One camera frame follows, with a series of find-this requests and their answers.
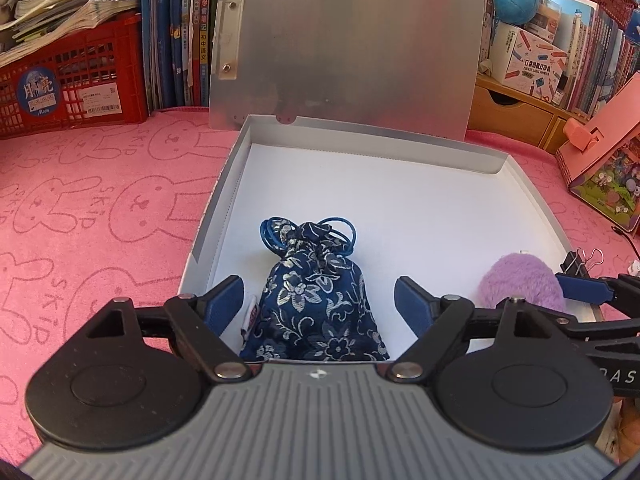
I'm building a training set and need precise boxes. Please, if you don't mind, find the row of colourful upright books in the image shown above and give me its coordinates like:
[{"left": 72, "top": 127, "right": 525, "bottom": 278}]
[{"left": 400, "top": 0, "right": 640, "bottom": 121}]

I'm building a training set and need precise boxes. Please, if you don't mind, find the row of blue upright books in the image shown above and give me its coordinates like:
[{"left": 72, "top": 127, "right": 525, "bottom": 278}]
[{"left": 140, "top": 0, "right": 223, "bottom": 111}]

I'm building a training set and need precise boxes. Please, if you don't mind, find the grey cardboard box with lid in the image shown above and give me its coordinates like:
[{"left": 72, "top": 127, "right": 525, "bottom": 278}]
[{"left": 179, "top": 0, "right": 603, "bottom": 361}]

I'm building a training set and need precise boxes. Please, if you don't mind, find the wooden drawer unit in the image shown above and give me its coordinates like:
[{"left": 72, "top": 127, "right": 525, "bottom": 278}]
[{"left": 467, "top": 72, "right": 591, "bottom": 153}]

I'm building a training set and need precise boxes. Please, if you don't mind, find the pink house-shaped box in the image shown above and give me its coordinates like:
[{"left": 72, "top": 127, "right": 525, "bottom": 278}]
[{"left": 556, "top": 72, "right": 640, "bottom": 236}]

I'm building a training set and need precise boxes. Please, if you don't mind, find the pink bunny-print mat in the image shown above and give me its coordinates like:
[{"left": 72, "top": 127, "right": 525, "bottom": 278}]
[{"left": 0, "top": 105, "right": 640, "bottom": 461}]

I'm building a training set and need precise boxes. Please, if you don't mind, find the small folded printed paper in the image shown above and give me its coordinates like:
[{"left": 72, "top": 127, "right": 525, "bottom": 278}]
[{"left": 240, "top": 296, "right": 260, "bottom": 343}]

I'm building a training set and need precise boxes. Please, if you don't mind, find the white label printer box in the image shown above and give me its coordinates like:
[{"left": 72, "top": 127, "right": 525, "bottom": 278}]
[{"left": 489, "top": 22, "right": 571, "bottom": 106}]

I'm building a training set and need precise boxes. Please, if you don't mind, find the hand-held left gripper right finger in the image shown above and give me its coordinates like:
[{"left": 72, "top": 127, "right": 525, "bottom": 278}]
[{"left": 390, "top": 276, "right": 567, "bottom": 381}]

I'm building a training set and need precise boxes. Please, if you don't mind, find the purple plush ball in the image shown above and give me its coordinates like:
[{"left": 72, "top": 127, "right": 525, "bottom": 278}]
[{"left": 476, "top": 254, "right": 567, "bottom": 313}]

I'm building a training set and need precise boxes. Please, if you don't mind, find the red plastic crate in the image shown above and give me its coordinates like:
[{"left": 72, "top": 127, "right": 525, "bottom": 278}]
[{"left": 0, "top": 10, "right": 149, "bottom": 140}]

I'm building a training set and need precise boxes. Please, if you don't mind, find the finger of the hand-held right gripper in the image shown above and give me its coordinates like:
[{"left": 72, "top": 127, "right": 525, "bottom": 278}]
[
  {"left": 547, "top": 312, "right": 640, "bottom": 343},
  {"left": 555, "top": 272, "right": 640, "bottom": 306}
]

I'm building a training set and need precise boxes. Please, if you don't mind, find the blue plush ball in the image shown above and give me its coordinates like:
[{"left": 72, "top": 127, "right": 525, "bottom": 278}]
[{"left": 494, "top": 0, "right": 541, "bottom": 26}]

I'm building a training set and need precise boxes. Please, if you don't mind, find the black binder clip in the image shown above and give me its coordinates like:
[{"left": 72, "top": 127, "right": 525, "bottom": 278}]
[{"left": 560, "top": 248, "right": 604, "bottom": 277}]

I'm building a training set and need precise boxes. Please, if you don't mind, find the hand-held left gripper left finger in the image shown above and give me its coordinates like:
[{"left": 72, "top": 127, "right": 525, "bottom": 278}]
[{"left": 86, "top": 275, "right": 253, "bottom": 382}]

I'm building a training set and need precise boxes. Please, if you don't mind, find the blue floral drawstring pouch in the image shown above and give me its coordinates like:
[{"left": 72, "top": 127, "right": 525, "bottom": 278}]
[{"left": 239, "top": 216, "right": 391, "bottom": 362}]

